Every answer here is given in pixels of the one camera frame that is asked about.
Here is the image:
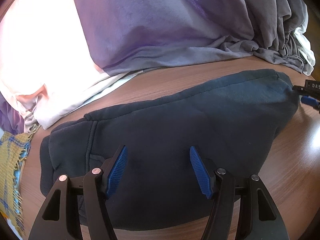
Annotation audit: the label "dark navy pants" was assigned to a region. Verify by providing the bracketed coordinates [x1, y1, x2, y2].
[40, 69, 299, 231]

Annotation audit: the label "yellow blue woven scarf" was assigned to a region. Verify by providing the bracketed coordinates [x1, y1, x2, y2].
[1, 132, 33, 236]

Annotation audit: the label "white sheer curtain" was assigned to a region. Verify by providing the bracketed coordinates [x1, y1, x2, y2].
[1, 0, 136, 132]

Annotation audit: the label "purple grey curtain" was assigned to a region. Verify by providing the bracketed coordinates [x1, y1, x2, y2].
[74, 0, 314, 75]

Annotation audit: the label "white cloth by curtain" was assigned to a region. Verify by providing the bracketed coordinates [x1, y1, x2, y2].
[294, 14, 316, 76]

